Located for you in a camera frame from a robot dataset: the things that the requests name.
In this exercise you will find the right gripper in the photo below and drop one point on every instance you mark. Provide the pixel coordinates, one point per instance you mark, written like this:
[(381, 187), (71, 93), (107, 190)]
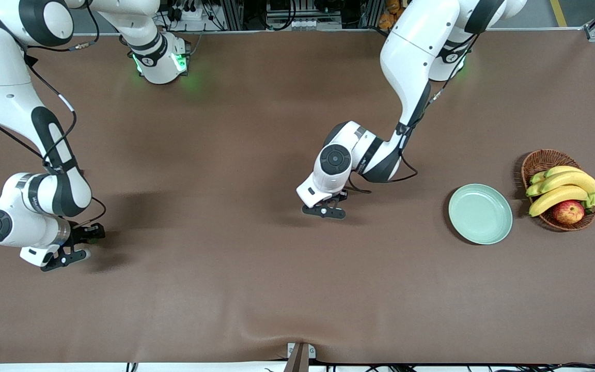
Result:
[(81, 233)]

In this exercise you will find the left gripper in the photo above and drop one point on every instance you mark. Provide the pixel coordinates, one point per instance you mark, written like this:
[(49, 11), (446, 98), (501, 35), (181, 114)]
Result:
[(341, 196)]

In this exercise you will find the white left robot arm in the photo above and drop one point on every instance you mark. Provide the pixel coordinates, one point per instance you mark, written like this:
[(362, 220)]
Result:
[(416, 51)]

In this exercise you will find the light green round plate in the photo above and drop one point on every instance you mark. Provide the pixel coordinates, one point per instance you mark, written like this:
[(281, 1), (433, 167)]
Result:
[(480, 214)]

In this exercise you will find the brown table cover mat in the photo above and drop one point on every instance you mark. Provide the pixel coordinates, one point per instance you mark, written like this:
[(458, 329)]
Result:
[(225, 155)]

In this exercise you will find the white terminal block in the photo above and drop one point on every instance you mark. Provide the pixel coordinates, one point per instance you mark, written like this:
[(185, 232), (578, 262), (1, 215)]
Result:
[(315, 24)]

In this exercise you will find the bag of orange buns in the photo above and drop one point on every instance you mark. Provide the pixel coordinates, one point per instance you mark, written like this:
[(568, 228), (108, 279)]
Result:
[(386, 20)]

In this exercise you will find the brown wicker basket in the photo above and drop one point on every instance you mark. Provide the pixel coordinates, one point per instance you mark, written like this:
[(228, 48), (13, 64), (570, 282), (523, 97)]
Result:
[(540, 161)]

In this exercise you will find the yellow banana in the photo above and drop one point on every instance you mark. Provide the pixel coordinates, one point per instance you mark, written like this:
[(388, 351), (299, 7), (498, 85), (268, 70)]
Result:
[(571, 180), (561, 169), (556, 197)]

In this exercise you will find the red apple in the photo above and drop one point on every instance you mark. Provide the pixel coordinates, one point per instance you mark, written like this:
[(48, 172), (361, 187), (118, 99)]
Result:
[(568, 212)]

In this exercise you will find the white power strip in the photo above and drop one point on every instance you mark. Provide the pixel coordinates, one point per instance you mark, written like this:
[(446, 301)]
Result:
[(189, 14)]

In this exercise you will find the metal clamp bracket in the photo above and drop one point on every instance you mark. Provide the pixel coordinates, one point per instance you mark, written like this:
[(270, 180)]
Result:
[(300, 356)]

